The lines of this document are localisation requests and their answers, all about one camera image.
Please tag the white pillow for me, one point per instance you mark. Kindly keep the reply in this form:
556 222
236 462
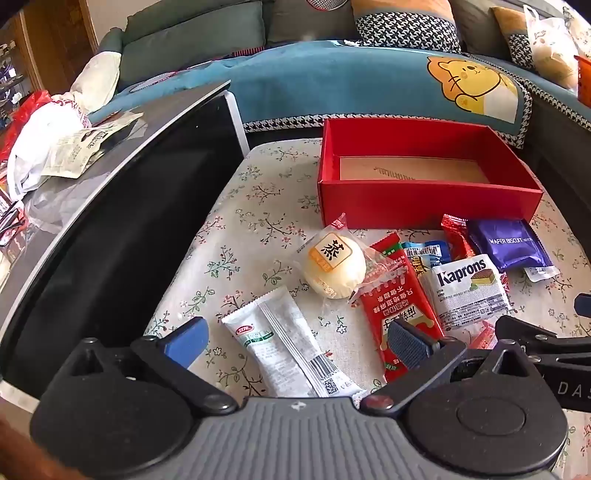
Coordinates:
97 78

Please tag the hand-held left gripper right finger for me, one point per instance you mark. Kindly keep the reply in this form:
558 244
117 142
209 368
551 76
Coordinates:
408 345

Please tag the long red snack packet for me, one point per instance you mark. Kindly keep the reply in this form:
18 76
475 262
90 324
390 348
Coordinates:
392 295

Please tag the round bun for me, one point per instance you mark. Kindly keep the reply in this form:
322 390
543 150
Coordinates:
332 267

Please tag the floral plastic bag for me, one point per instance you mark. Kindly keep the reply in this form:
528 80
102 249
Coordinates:
581 32

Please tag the black glass table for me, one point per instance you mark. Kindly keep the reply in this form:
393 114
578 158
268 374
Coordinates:
92 254

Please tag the small red candy packet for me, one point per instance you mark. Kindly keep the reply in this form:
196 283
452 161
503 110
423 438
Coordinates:
455 235

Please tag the long white snack packet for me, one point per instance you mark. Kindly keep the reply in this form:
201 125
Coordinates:
277 337

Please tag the red cardboard box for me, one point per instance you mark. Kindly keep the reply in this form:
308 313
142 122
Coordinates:
415 203

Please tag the flat paper packet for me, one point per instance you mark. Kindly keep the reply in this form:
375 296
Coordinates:
78 147

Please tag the red plastic bag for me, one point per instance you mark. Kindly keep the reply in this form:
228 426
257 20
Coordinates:
18 115

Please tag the floral tablecloth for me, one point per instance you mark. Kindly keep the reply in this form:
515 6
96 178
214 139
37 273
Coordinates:
258 207

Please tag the white wafer packet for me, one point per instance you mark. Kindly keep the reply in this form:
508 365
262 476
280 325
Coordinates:
466 295

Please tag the wooden cabinet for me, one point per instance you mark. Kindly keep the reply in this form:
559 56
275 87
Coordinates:
46 41

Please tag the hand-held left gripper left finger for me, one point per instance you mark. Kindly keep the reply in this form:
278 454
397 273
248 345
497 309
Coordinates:
191 340

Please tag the small orange houndstooth cushion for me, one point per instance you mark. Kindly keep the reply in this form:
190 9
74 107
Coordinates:
512 37

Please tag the dark grey sofa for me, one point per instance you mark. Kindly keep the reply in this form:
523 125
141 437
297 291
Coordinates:
563 147

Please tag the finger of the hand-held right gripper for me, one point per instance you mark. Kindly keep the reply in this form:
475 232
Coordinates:
521 330
584 304

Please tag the crumpled white plastic bag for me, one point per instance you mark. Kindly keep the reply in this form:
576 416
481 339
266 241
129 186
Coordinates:
41 134

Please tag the purple wafer biscuit packet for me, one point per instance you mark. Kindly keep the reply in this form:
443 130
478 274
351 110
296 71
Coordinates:
503 244

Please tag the grey-green cushion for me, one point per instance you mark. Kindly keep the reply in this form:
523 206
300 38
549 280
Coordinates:
184 41

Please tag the grey printed cushion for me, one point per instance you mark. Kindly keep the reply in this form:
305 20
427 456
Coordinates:
309 21

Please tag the small red-white cake packet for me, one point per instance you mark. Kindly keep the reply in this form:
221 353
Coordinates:
485 339

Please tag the orange plastic basket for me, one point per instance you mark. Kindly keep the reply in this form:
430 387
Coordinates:
584 76

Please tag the blue snack packet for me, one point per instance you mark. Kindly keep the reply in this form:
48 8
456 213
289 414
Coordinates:
436 254

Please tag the plain grey cushion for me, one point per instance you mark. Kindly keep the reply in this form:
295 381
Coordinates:
478 27

